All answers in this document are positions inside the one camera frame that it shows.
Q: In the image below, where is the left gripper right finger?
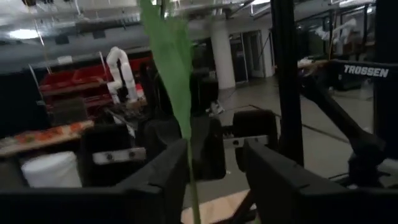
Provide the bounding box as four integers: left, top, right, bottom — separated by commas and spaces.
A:
244, 138, 398, 224

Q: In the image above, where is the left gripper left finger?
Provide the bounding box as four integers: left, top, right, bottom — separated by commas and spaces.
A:
0, 138, 190, 224

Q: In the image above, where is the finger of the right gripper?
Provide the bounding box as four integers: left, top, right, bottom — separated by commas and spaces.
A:
141, 118, 185, 166
191, 116, 227, 181

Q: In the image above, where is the wooden bench with orange items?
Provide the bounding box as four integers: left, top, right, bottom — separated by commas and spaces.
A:
0, 120, 95, 157

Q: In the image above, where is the white bin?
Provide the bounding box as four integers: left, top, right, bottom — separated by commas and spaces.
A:
21, 151, 82, 189

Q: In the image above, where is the red storage bin shelf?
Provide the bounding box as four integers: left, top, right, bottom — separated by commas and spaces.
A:
29, 51, 153, 108

